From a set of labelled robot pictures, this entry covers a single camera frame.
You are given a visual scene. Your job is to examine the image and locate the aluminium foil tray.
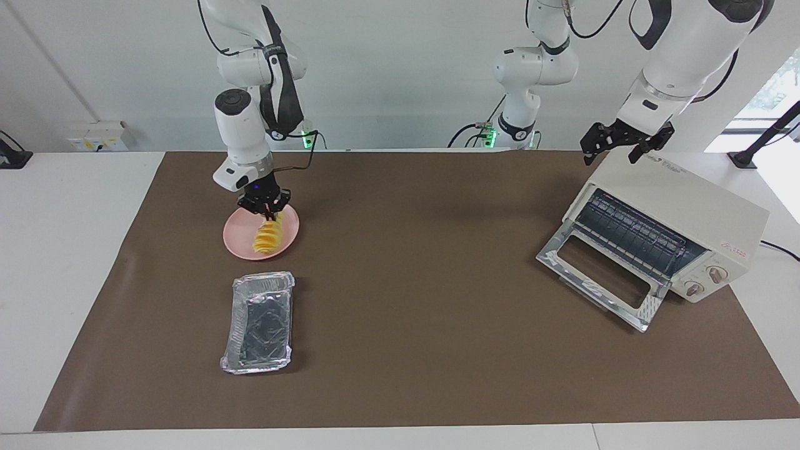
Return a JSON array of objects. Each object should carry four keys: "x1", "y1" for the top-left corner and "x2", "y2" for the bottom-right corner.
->
[{"x1": 219, "y1": 271, "x2": 296, "y2": 374}]

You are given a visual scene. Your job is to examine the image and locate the black camera stand pole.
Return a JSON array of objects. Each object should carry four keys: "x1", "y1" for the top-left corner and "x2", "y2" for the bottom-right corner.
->
[{"x1": 728, "y1": 100, "x2": 800, "y2": 169}]

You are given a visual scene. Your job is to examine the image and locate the black left base cable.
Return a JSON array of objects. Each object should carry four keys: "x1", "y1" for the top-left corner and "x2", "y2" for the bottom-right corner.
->
[{"x1": 447, "y1": 94, "x2": 508, "y2": 149}]

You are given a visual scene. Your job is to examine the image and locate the black clamp stand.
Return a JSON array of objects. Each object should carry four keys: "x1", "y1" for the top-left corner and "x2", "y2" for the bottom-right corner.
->
[{"x1": 0, "y1": 130, "x2": 33, "y2": 169}]

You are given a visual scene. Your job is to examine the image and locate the glass oven door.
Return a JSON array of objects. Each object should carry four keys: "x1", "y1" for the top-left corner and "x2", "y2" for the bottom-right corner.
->
[{"x1": 536, "y1": 220, "x2": 671, "y2": 333}]

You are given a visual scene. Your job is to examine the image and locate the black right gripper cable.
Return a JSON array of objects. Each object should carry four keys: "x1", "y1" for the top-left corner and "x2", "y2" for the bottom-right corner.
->
[{"x1": 272, "y1": 129, "x2": 319, "y2": 173}]

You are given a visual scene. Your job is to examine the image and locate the cream toaster oven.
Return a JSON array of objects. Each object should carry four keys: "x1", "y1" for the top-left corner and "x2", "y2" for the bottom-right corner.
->
[{"x1": 536, "y1": 153, "x2": 771, "y2": 333}]

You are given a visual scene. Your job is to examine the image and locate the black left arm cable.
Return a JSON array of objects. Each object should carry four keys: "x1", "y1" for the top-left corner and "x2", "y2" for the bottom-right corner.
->
[{"x1": 524, "y1": 0, "x2": 739, "y2": 104}]

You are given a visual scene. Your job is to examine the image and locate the pink round plate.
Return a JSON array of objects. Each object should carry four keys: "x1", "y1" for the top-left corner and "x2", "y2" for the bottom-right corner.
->
[{"x1": 223, "y1": 206, "x2": 300, "y2": 261}]

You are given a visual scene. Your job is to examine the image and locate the brown table mat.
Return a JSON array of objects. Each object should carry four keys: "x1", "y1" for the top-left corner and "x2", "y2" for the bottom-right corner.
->
[{"x1": 32, "y1": 150, "x2": 800, "y2": 432}]

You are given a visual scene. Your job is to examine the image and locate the white wall socket strip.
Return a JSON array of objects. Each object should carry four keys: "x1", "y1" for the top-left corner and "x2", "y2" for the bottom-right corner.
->
[{"x1": 67, "y1": 121, "x2": 129, "y2": 152}]

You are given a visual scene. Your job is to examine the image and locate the sliced yellow bread loaf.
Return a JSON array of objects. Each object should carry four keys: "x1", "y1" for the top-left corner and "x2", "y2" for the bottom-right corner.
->
[{"x1": 252, "y1": 211, "x2": 286, "y2": 255}]

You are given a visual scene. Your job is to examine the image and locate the black oven power cable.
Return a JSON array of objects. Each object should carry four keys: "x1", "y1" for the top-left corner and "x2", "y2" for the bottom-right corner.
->
[{"x1": 759, "y1": 239, "x2": 800, "y2": 263}]

